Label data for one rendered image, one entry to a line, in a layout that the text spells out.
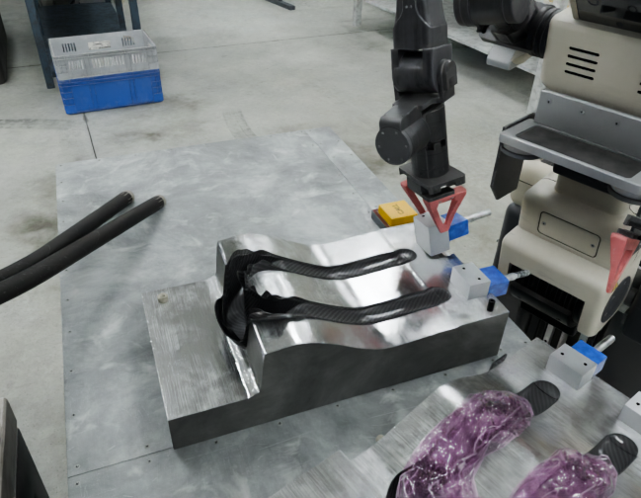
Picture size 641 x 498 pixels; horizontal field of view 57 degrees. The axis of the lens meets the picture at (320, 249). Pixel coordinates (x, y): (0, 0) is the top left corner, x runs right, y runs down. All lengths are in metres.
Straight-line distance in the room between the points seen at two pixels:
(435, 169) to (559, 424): 0.39
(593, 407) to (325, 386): 0.35
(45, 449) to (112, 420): 1.07
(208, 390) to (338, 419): 0.18
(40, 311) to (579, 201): 1.87
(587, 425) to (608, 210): 0.48
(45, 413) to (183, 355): 1.21
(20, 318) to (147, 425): 1.57
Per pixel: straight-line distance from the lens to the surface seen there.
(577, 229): 1.19
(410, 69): 0.87
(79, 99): 3.97
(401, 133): 0.82
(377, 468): 0.71
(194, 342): 0.86
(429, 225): 0.95
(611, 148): 1.09
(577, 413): 0.85
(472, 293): 0.91
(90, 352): 0.98
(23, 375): 2.17
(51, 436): 1.96
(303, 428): 0.83
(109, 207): 1.23
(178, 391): 0.81
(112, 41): 4.28
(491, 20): 1.06
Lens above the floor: 1.46
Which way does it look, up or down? 36 degrees down
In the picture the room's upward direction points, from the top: 2 degrees clockwise
